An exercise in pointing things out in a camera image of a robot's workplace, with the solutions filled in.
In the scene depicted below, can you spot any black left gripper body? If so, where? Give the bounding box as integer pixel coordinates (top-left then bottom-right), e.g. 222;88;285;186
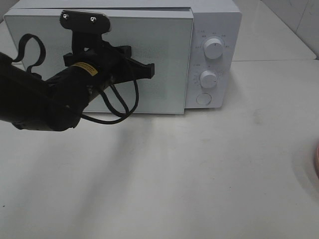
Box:
63;31;155;82

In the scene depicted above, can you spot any white microwave door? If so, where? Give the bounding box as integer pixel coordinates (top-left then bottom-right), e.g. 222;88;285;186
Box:
4;8;193;114

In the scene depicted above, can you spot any white timer knob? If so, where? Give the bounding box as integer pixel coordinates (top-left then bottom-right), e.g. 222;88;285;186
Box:
199;70;218;89

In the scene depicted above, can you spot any round white door button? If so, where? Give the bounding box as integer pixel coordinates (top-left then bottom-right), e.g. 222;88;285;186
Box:
196;93;212;106

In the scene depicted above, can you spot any pink round plate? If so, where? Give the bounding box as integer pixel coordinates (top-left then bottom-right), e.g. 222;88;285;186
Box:
314;146;319;177

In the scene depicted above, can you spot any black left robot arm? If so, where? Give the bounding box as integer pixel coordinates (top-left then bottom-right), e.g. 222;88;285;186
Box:
0;41;155;131

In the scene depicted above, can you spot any upper white power knob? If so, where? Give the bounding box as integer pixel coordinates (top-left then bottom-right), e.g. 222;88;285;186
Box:
204;37;224;59

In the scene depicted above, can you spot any white microwave oven body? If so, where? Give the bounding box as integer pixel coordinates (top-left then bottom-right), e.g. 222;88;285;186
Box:
5;0;242;110

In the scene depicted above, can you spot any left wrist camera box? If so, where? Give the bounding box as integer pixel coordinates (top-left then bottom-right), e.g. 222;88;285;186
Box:
59;10;111;34

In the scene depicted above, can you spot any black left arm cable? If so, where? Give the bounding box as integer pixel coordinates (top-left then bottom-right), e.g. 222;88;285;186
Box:
12;33;139;125

